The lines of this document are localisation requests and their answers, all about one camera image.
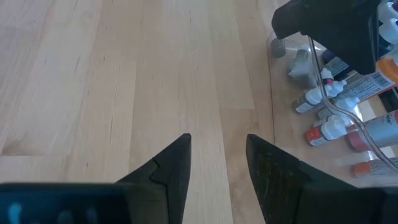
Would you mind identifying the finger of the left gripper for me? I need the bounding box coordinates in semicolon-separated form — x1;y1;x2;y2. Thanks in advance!
271;0;382;75

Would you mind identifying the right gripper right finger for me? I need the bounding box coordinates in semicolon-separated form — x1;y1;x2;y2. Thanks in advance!
245;133;312;224

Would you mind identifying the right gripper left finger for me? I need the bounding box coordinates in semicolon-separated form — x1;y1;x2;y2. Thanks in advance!
116;133;192;224

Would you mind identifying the small dropper bottle white cap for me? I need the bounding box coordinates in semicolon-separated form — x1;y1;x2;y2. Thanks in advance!
287;60;315;90
320;67;335;86
317;96;361;119
294;48;311;63

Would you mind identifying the small red dropper bottle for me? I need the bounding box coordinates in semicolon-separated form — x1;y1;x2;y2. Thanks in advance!
304;114;352;147

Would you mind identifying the small black dropper bottle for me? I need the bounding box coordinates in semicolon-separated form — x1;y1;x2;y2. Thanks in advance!
293;80;348;114

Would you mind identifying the clear plastic bin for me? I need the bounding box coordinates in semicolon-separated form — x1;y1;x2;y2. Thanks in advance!
266;30;398;175

